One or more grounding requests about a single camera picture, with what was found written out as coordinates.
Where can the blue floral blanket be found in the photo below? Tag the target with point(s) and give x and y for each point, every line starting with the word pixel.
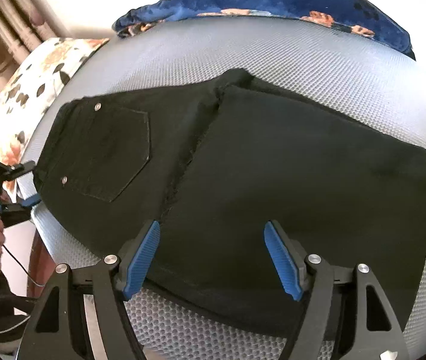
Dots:
pixel 358 17

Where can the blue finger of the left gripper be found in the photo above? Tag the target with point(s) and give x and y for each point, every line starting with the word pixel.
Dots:
pixel 31 201

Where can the black denim pants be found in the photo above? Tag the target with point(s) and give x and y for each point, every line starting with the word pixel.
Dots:
pixel 212 163

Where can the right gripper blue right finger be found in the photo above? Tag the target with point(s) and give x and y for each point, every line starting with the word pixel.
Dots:
pixel 288 262

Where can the white floral pillow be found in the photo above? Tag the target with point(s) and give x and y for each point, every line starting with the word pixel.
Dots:
pixel 33 88

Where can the grey mesh mattress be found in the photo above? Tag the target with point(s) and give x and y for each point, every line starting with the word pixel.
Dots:
pixel 357 77

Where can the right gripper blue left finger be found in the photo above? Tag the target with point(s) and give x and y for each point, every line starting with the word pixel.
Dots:
pixel 136 257

